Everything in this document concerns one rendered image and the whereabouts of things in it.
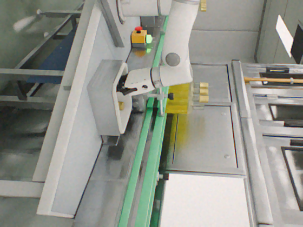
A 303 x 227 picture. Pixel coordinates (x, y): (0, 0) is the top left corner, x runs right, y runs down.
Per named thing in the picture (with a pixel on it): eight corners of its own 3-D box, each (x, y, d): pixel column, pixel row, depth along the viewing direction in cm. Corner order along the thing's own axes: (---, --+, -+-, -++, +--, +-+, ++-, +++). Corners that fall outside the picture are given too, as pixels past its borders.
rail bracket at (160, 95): (145, 117, 120) (173, 118, 119) (142, 85, 110) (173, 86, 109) (146, 112, 123) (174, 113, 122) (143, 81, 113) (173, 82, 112)
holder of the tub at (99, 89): (100, 145, 105) (121, 146, 105) (86, 86, 89) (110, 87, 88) (112, 114, 119) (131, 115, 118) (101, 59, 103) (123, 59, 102)
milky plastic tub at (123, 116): (99, 135, 102) (123, 137, 101) (87, 86, 89) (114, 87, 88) (112, 105, 116) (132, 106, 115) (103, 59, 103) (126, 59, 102)
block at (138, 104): (128, 113, 119) (144, 113, 119) (126, 95, 114) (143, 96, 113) (130, 107, 122) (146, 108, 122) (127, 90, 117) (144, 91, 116)
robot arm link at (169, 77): (183, 41, 87) (186, 34, 96) (151, 48, 90) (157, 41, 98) (193, 85, 92) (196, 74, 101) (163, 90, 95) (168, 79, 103)
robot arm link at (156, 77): (164, 93, 95) (156, 94, 96) (166, 78, 102) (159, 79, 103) (157, 76, 91) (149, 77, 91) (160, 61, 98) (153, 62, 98)
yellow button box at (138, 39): (131, 47, 147) (145, 47, 147) (130, 34, 143) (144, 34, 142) (133, 41, 153) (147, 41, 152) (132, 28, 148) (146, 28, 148)
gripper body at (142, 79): (158, 94, 95) (128, 99, 98) (162, 77, 104) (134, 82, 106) (151, 77, 91) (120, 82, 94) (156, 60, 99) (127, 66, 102)
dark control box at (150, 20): (140, 25, 169) (154, 26, 169) (139, 13, 165) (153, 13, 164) (143, 20, 176) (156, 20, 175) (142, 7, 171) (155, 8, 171)
